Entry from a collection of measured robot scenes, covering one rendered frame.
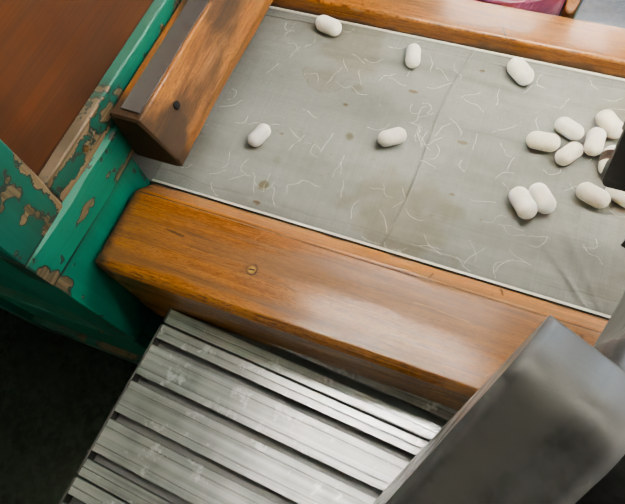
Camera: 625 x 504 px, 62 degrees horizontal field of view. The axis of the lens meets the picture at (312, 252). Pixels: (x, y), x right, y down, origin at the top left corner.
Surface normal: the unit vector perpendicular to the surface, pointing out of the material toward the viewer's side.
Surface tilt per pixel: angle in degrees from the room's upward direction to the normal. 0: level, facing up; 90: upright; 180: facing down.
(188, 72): 67
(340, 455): 0
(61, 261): 90
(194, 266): 0
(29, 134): 90
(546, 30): 0
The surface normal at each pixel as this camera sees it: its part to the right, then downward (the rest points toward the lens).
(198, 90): 0.83, 0.10
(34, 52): 0.93, 0.29
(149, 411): -0.08, -0.41
